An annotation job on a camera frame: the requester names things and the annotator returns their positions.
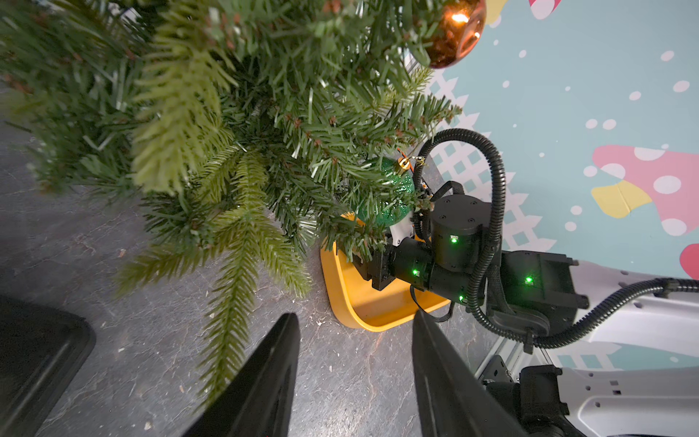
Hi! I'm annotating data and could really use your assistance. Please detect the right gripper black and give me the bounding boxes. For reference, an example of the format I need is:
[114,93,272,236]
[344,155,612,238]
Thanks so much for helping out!
[352,238,434,291]

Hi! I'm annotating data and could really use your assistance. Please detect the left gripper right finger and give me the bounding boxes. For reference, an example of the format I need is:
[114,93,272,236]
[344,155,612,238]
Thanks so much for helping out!
[411,312,526,437]

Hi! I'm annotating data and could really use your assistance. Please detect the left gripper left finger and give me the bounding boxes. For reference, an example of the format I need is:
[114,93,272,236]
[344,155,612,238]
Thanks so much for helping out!
[185,312,300,437]

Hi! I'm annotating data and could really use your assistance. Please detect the green glitter ball ornament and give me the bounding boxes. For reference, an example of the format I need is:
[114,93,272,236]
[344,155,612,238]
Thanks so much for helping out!
[357,158,415,228]

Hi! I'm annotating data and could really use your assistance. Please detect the small green christmas tree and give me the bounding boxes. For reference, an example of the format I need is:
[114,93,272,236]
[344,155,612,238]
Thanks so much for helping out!
[1,1,459,403]

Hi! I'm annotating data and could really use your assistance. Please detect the orange shiny ball ornament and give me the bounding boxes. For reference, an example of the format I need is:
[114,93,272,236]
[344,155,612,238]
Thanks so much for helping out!
[426,0,487,69]

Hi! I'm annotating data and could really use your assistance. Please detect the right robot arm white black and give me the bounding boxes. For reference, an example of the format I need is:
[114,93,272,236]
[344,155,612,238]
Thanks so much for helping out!
[356,129,698,436]

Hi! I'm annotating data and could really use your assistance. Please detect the yellow plastic tray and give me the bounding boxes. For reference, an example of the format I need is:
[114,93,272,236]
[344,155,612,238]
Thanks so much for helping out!
[320,245,449,332]

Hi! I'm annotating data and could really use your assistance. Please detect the black flat box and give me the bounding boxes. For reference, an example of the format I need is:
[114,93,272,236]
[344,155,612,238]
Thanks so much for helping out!
[1,296,96,436]

